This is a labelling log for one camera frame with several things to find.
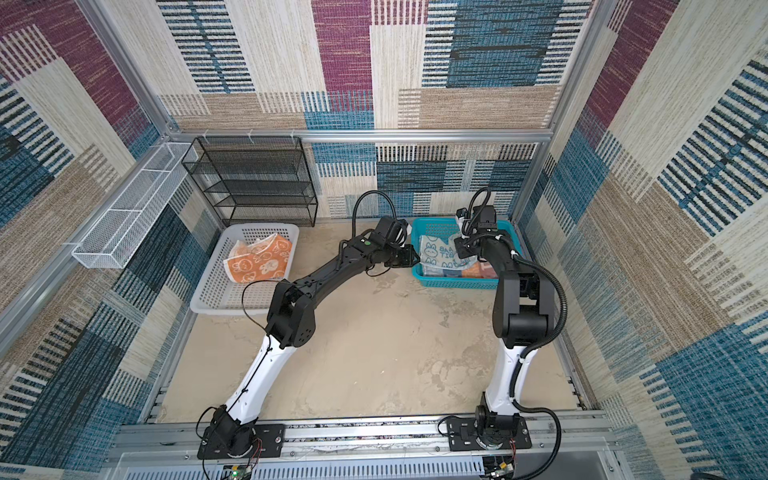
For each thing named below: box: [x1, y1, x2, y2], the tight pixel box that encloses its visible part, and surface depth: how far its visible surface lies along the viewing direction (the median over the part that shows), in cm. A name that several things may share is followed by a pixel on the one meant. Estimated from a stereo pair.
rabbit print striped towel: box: [448, 260, 499, 279], surface depth 104 cm
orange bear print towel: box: [223, 233, 293, 283], surface depth 106 cm
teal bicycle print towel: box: [419, 234, 478, 269], surface depth 107 cm
